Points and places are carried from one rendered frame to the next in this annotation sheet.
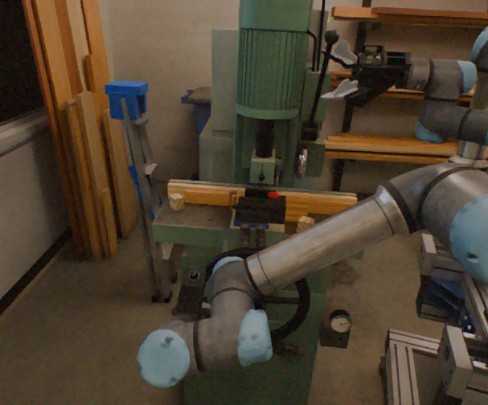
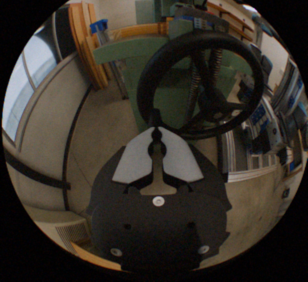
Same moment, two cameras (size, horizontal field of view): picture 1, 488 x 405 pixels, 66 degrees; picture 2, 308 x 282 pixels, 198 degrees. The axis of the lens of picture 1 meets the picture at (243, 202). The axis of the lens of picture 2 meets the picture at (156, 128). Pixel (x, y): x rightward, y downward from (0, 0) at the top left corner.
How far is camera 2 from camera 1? 80 cm
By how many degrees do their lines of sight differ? 35
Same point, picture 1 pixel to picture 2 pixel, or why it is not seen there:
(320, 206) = not seen: hidden behind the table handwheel
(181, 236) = (118, 52)
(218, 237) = (155, 45)
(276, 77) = not seen: outside the picture
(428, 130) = (269, 29)
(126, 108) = (97, 27)
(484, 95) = (259, 29)
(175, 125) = not seen: hidden behind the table
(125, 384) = (119, 134)
